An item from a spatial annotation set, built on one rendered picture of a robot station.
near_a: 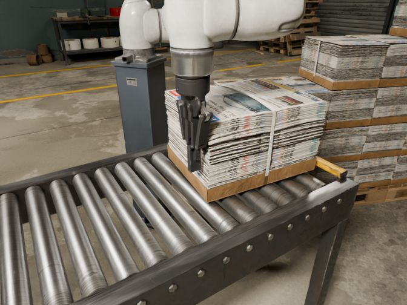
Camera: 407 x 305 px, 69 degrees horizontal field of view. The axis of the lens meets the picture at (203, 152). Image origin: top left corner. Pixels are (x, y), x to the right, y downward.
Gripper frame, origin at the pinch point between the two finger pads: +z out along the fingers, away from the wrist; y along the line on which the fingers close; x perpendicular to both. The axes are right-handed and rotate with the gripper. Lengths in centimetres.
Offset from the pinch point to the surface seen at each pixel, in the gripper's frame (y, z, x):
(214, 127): -3.7, -8.7, -3.4
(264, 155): -4.5, 2.9, -19.6
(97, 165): 32.9, 13.0, 16.9
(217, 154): -3.5, -1.2, -4.4
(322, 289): -19, 55, -40
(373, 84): 31, 7, -133
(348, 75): 37, 2, -118
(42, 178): 33.9, 13.0, 32.7
